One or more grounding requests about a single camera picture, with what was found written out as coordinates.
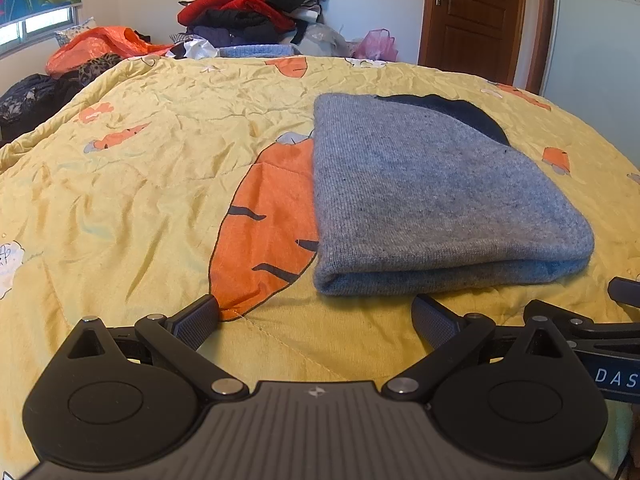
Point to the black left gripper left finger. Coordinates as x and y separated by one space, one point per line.
173 343

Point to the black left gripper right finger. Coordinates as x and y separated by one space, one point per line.
456 341

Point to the grey navy knit sweater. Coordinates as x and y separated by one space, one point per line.
411 200

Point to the dark patterned clothes heap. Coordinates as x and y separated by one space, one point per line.
38 97

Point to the yellow carrot print quilt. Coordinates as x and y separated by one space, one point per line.
112 207

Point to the white crumpled garment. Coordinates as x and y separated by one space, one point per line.
195 48

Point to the light blue folded towel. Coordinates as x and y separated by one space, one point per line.
259 51

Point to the orange plastic bag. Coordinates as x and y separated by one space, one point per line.
99 41

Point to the navy garment in pile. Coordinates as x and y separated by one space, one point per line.
231 28

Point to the pink plastic bag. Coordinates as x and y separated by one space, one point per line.
377 45

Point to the blue floral pillow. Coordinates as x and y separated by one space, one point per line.
65 36

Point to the brown wooden door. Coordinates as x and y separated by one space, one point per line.
477 37

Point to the grey garment beside pile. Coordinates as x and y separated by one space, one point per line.
318 40

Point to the red garment on pile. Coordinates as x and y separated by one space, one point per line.
188 15

